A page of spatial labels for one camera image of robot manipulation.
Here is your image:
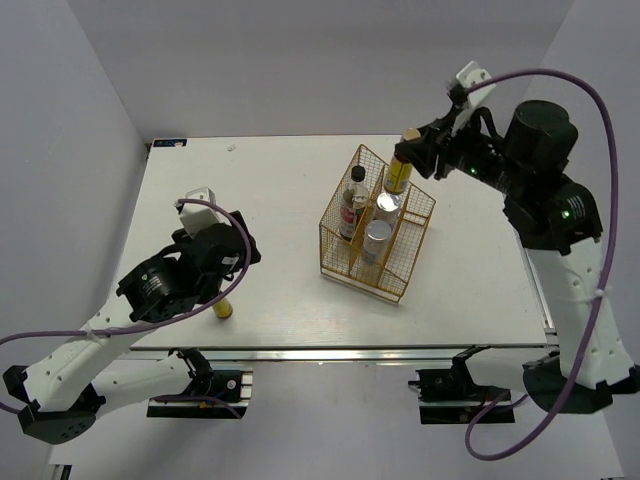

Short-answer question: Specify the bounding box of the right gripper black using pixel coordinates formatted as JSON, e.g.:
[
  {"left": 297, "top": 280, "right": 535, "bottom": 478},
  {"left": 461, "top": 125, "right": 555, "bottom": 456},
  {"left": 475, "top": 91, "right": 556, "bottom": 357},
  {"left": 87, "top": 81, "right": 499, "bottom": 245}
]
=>
[{"left": 395, "top": 104, "right": 528, "bottom": 195}]

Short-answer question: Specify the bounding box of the small brown bottle yellow label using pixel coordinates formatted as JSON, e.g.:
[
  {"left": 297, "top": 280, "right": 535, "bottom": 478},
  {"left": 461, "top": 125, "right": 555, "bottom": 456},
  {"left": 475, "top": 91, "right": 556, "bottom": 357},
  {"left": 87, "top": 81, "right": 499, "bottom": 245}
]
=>
[{"left": 383, "top": 128, "right": 421, "bottom": 195}]

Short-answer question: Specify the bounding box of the white jar silver lid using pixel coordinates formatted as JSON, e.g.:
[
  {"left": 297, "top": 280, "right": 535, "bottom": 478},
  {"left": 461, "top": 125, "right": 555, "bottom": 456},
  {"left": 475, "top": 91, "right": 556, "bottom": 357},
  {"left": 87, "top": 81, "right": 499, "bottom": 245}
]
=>
[
  {"left": 361, "top": 220, "right": 392, "bottom": 266},
  {"left": 373, "top": 191, "right": 402, "bottom": 229}
]

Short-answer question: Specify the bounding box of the dark sauce bottle red label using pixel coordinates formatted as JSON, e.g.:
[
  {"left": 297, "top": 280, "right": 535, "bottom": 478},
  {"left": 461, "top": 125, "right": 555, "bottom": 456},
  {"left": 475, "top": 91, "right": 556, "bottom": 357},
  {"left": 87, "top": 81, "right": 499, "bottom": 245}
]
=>
[{"left": 339, "top": 165, "right": 369, "bottom": 241}]

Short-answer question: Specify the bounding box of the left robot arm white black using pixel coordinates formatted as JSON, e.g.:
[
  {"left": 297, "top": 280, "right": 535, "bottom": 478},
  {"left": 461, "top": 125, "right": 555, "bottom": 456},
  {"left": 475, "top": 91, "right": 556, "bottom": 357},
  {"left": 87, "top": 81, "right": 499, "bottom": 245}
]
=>
[{"left": 3, "top": 200, "right": 261, "bottom": 445}]

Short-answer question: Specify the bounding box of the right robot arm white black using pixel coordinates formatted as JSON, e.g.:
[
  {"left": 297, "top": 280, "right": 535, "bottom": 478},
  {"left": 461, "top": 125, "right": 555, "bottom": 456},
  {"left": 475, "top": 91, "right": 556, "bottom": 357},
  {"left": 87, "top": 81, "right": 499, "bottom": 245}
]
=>
[{"left": 394, "top": 100, "right": 639, "bottom": 414}]

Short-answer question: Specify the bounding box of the small yellow bottle cork cap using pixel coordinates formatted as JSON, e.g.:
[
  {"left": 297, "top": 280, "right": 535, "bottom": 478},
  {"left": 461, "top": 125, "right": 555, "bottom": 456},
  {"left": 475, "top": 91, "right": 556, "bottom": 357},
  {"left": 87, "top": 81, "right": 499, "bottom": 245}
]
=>
[{"left": 212, "top": 298, "right": 233, "bottom": 320}]

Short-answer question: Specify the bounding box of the blue corner sticker left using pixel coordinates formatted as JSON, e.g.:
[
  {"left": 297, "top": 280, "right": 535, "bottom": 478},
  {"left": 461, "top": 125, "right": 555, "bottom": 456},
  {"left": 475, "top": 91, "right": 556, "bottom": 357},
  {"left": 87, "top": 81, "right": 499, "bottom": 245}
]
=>
[{"left": 152, "top": 138, "right": 187, "bottom": 148}]

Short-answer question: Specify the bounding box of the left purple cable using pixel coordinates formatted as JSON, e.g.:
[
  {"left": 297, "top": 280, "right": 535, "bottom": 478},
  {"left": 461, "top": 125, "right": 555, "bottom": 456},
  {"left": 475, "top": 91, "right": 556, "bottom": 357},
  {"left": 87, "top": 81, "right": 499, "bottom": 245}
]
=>
[{"left": 0, "top": 198, "right": 251, "bottom": 419}]

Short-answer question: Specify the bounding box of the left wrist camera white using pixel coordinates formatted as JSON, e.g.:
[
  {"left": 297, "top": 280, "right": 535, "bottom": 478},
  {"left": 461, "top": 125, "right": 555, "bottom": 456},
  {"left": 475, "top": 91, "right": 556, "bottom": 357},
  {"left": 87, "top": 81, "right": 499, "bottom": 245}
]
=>
[{"left": 174, "top": 186, "right": 220, "bottom": 238}]

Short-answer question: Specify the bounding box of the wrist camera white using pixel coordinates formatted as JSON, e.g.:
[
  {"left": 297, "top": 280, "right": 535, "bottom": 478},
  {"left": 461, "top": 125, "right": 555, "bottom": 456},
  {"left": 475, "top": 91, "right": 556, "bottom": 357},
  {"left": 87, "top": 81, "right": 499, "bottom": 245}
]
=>
[
  {"left": 447, "top": 61, "right": 496, "bottom": 135},
  {"left": 174, "top": 186, "right": 220, "bottom": 238}
]

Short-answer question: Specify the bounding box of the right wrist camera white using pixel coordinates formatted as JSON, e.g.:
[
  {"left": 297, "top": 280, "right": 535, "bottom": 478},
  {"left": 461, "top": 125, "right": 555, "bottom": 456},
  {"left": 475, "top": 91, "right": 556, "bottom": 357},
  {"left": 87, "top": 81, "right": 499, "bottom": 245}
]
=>
[{"left": 447, "top": 61, "right": 496, "bottom": 135}]

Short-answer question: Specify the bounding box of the gold wire mesh organizer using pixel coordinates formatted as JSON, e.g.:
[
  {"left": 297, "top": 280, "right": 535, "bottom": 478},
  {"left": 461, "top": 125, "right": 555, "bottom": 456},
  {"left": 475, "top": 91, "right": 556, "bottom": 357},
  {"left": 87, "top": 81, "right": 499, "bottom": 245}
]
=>
[{"left": 319, "top": 144, "right": 436, "bottom": 302}]

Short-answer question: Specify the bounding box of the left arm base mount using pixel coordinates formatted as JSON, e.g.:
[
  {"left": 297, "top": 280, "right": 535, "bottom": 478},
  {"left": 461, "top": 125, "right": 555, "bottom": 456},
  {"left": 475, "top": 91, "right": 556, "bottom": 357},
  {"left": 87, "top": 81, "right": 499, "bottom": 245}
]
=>
[{"left": 146, "top": 348, "right": 253, "bottom": 420}]

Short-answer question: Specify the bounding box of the aluminium table rail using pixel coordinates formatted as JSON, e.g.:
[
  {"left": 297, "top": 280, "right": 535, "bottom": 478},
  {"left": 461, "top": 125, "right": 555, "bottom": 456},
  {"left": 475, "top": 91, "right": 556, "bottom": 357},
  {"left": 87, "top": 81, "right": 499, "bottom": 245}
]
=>
[{"left": 124, "top": 344, "right": 556, "bottom": 364}]

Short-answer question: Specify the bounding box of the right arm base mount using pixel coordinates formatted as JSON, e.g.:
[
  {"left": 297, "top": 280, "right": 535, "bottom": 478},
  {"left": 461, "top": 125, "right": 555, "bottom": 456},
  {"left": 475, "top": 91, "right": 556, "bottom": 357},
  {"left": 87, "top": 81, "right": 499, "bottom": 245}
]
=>
[{"left": 407, "top": 346, "right": 515, "bottom": 425}]

